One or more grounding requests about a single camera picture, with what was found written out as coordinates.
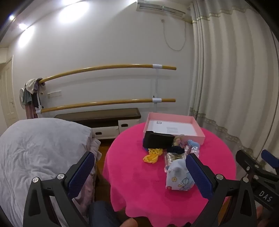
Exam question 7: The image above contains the white air conditioner cable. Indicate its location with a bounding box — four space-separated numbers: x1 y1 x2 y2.
161 19 187 52

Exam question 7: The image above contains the white wall air conditioner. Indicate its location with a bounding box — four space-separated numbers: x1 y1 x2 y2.
136 0 186 21

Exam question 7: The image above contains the person's right hand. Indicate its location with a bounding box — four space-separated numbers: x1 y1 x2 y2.
256 206 265 227

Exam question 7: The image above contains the round pink table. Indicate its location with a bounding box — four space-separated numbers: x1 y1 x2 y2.
102 121 238 226

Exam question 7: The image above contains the pink cardboard box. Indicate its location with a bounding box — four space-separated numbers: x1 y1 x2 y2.
143 112 206 145

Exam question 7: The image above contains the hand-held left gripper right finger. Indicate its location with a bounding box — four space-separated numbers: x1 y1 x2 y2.
185 153 258 227

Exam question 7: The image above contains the clear plastic bag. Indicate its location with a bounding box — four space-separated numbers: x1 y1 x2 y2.
184 145 201 159

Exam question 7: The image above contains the light blue cloth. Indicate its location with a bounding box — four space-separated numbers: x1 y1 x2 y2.
187 140 200 151

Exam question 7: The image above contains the purple organza bag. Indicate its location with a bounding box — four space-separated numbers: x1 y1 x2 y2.
172 135 187 147

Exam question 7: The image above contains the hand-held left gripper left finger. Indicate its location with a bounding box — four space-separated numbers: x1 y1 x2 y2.
23 151 96 227

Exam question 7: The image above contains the white round fan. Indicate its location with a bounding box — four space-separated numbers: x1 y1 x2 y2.
19 88 28 107

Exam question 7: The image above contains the yellow scrunchie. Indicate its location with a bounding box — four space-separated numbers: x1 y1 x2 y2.
143 148 163 164

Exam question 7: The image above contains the white drawer cabinet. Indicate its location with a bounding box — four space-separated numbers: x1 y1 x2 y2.
93 119 140 140

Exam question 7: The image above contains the white door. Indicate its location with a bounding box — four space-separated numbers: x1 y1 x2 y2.
0 58 19 129

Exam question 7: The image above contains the person's leg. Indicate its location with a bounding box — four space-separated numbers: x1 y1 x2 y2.
88 201 138 227

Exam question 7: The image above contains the navy knitted scrunchie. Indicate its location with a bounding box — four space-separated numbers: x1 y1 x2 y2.
167 145 186 154

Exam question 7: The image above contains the hanging clothes bundle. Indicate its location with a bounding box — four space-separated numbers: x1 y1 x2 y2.
24 78 47 119

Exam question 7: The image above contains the white bar stand post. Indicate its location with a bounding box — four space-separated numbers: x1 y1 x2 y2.
153 64 163 112

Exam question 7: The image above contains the short wooden ballet bar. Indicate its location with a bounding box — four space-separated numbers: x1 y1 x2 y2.
36 99 176 114

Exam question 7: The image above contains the cotton swab packet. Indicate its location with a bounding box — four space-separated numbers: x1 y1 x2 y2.
163 152 189 173

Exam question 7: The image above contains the black pouch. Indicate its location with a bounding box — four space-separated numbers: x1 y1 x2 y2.
143 130 175 151

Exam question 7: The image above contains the cream pleated curtain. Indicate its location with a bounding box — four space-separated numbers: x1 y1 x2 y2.
187 0 279 166

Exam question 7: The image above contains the printed baby cloth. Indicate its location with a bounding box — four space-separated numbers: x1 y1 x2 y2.
165 158 195 191

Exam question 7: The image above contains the long wooden ballet bar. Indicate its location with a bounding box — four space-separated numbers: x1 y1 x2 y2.
39 64 177 85

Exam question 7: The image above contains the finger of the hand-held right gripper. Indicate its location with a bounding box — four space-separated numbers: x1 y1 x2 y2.
236 149 279 182
261 149 279 173

